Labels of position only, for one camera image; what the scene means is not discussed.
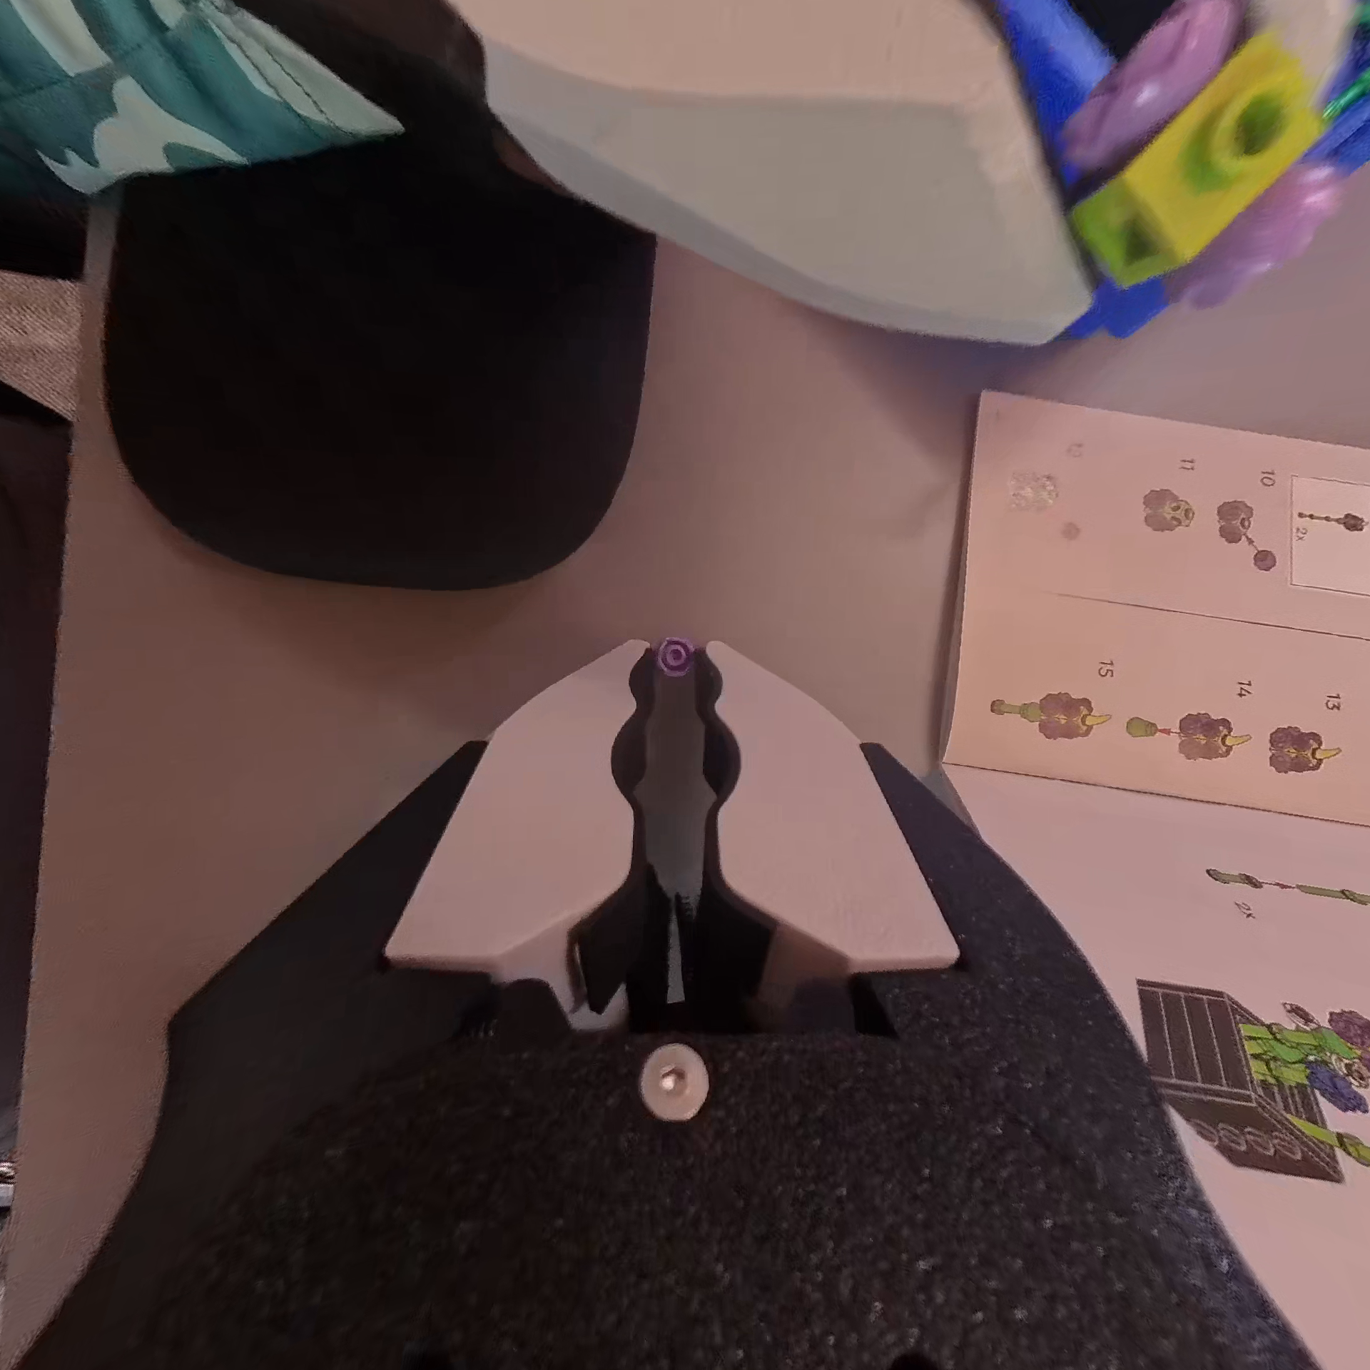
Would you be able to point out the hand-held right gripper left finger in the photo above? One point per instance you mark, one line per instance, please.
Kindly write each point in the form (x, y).
(514, 857)

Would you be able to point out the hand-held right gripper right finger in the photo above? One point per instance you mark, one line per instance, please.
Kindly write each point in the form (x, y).
(824, 847)

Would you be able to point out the lime cube brick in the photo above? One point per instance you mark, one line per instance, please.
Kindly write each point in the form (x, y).
(1210, 151)

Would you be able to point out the grey desk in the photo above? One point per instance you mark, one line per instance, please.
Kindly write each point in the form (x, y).
(814, 493)

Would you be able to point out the instruction booklet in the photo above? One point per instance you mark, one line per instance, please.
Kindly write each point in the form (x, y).
(1156, 643)

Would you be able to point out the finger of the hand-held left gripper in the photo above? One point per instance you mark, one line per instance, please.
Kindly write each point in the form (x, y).
(814, 130)

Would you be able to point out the person's dark pants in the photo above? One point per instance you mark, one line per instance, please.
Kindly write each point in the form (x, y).
(21, 751)

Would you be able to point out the person's left forearm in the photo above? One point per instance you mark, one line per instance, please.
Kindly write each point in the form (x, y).
(171, 97)

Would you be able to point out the black wrist rest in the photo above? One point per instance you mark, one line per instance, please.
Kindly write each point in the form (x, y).
(364, 409)

